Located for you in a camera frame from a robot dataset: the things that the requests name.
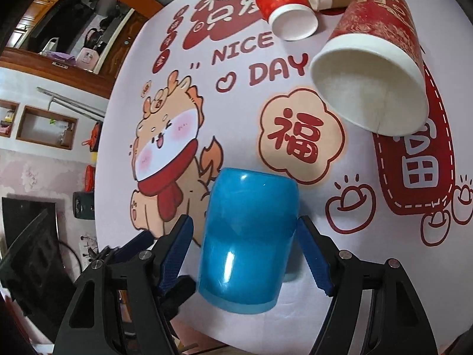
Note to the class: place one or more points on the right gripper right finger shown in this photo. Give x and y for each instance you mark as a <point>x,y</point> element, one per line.
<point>397,323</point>

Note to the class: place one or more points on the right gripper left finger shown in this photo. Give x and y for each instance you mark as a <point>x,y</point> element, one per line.
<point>147,269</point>

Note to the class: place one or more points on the blue plastic cup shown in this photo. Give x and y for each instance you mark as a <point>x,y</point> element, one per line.
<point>249,232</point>

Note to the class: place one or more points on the tall red patterned paper cup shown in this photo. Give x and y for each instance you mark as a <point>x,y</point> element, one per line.
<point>370,71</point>

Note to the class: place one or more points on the small red paper cup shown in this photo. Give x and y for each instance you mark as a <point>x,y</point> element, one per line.
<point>290,20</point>

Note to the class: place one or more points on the printed festive tablecloth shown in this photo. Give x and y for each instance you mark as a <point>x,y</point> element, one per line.
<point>207,85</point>

